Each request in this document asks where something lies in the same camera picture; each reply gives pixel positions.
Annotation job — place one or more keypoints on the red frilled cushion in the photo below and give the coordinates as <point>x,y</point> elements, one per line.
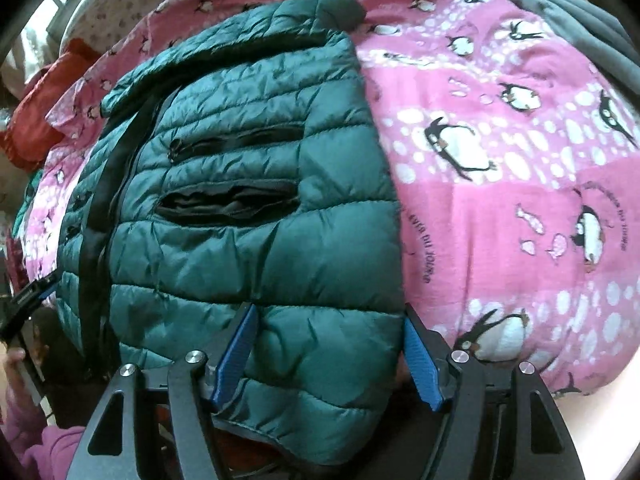
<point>35,110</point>

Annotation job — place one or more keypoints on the green cloth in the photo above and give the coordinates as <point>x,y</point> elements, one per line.
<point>25,205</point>

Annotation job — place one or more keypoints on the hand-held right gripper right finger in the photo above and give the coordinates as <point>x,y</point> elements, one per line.
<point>422,365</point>

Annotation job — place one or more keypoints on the pink penguin print blanket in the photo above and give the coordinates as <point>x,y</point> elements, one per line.
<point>500,195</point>

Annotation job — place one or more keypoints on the person's left hand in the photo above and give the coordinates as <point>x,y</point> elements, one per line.
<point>12,365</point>

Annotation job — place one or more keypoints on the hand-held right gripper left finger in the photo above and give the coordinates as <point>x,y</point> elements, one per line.
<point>241,355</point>

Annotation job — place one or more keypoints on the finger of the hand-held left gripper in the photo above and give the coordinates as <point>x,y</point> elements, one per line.
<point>40,292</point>

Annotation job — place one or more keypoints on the grey cloth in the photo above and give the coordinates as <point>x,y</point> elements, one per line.
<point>575,15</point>

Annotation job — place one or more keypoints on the green quilted puffer jacket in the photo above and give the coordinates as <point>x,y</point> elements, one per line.
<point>250,200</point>

